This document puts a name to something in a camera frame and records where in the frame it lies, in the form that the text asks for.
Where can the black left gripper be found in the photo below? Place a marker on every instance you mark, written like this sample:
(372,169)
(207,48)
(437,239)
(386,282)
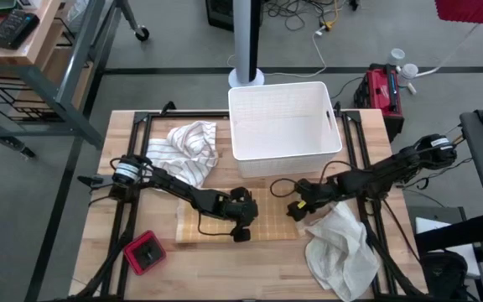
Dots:
(239,211)

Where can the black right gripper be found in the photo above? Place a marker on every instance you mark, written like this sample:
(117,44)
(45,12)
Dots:
(323,193)

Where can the yellow checked towel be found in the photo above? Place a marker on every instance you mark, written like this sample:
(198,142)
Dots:
(275,218)

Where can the white towel with brown stripes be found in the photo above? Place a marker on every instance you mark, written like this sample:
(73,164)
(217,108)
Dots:
(187,147)

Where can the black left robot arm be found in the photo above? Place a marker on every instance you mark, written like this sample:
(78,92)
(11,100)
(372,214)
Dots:
(174,189)

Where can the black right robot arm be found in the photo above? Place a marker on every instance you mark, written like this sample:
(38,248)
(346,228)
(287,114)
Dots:
(392,170)

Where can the off-white crumpled towel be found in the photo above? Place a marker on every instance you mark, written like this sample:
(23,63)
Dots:
(338,256)

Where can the white perforated plastic basket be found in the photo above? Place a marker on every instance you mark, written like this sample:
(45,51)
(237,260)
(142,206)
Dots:
(283,126)

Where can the red black square device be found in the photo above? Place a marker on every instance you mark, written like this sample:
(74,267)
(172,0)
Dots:
(145,253)

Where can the white paper sheet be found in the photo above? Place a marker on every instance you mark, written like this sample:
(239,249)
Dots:
(428,224)

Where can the red black tool case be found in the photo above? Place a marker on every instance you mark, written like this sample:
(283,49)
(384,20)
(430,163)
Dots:
(377,90)

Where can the black backpack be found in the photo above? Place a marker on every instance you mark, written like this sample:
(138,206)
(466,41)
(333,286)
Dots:
(445,274)

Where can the tower fan with round base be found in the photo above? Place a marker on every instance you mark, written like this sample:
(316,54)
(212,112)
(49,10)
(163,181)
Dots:
(245,42)

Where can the white plastic bottle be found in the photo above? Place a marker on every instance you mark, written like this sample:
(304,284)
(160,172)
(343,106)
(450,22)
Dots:
(409,72)

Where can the white plastic cup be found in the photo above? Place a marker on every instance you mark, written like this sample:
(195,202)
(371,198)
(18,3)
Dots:
(396,55)

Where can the yellow plug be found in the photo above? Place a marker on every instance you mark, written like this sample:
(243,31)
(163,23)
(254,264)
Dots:
(327,25)

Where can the black box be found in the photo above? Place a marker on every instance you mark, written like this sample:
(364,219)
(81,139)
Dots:
(220,14)

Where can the black caster wheel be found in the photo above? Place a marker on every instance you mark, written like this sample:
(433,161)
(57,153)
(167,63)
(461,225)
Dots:
(142,33)

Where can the red acoustic panel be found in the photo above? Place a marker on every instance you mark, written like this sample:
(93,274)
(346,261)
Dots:
(472,10)

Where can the wooden workbench with grey legs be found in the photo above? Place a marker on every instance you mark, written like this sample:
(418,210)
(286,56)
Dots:
(44,25)

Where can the black keypad device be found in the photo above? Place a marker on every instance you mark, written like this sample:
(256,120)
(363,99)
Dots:
(13,29)

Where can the green tray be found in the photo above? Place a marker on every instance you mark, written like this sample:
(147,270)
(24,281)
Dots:
(2,5)

